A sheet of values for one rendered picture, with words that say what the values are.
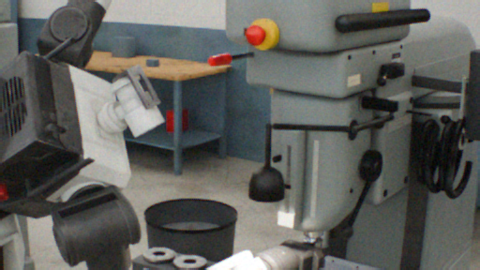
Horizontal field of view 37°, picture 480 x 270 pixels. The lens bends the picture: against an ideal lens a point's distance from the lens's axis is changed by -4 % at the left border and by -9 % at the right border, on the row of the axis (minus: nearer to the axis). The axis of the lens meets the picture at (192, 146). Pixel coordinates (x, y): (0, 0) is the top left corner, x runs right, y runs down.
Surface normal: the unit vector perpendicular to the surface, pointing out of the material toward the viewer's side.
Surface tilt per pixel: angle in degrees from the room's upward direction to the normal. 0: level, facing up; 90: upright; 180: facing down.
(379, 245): 90
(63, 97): 58
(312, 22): 90
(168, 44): 90
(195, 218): 86
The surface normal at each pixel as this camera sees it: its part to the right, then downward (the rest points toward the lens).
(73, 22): 0.10, -0.24
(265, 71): -0.62, 0.20
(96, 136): 0.78, -0.42
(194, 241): 0.11, 0.32
